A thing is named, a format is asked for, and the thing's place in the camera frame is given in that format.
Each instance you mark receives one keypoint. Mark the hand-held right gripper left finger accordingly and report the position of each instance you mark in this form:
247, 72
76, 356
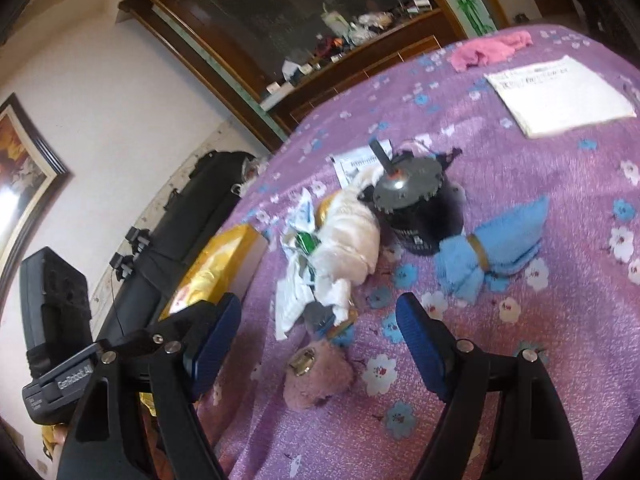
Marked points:
215, 350

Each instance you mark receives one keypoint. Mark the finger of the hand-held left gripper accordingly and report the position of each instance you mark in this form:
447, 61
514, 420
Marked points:
150, 338

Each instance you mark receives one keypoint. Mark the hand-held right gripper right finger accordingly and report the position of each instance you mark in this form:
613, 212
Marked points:
422, 350

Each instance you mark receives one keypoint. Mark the white printed plastic packet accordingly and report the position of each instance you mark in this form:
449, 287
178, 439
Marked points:
290, 305

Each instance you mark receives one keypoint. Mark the cardboard box with yellow tape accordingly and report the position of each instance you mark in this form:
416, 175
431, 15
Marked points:
220, 260

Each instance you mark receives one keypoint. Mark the white and green packet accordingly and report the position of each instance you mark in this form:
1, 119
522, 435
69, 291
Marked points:
302, 240

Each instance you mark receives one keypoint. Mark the blue towel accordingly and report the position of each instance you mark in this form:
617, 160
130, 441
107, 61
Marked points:
510, 230

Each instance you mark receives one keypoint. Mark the small grey packet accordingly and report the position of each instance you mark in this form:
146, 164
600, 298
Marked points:
320, 317

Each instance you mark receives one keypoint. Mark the black cylindrical motor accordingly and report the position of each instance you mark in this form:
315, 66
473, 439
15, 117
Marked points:
420, 220

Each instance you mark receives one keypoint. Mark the black suitcase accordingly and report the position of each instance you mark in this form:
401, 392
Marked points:
190, 210

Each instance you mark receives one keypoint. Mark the gold yellow wrapper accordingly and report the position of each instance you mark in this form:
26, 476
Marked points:
327, 210

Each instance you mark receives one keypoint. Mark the crumpled plastic bags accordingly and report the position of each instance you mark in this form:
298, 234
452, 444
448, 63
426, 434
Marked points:
255, 167

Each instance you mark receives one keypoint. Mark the purple floral blanket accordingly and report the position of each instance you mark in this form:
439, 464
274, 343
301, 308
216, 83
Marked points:
550, 210

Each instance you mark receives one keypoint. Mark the small white leaflet packet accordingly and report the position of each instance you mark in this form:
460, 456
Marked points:
352, 165

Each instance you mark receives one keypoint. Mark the white paper booklet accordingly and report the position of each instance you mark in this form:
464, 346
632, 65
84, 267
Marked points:
560, 95

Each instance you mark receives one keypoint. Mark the wooden glass-front cabinet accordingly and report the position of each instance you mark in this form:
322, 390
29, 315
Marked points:
400, 55

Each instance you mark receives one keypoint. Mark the pink cloth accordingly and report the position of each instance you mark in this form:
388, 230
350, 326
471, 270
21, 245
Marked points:
480, 52

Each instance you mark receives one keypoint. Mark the clutter on cabinet ledge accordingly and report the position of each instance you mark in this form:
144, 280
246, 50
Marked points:
350, 30

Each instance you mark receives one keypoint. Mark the framed wall picture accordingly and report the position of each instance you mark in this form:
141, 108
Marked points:
20, 160

